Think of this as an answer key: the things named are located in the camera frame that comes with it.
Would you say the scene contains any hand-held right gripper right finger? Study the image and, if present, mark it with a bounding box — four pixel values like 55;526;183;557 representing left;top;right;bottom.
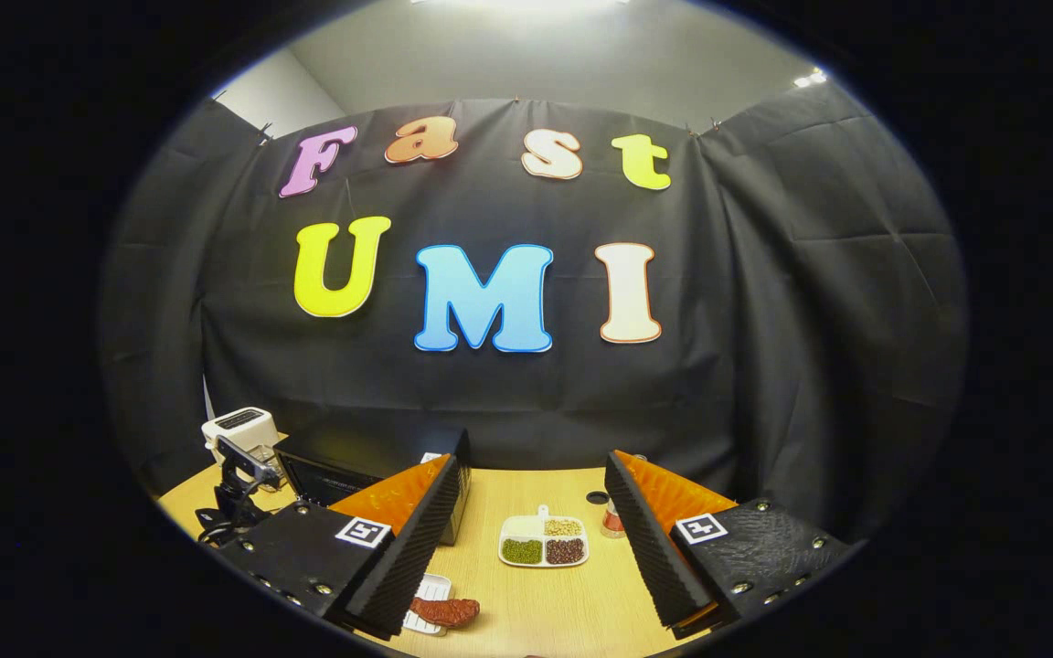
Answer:
604;450;856;641

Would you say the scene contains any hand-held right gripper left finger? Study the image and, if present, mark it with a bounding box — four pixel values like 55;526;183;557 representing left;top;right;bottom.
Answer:
216;454;465;641

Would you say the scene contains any reddish brown meat piece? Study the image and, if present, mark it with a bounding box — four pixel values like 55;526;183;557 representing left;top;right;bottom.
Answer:
409;597;481;629

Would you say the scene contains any black electric oven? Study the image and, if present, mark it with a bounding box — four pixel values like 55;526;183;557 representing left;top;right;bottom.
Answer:
272;425;473;547

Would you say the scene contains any small white ridged tray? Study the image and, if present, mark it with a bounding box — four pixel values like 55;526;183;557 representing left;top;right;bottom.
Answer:
401;573;452;637

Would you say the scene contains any white toaster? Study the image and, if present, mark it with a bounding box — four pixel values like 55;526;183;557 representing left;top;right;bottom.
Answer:
201;407;279;465

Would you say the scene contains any white divided plate with beans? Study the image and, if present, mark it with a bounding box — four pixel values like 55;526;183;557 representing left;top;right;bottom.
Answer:
498;504;590;568

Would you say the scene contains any black backdrop cloth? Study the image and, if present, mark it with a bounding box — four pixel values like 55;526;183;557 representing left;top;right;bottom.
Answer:
97;87;971;540

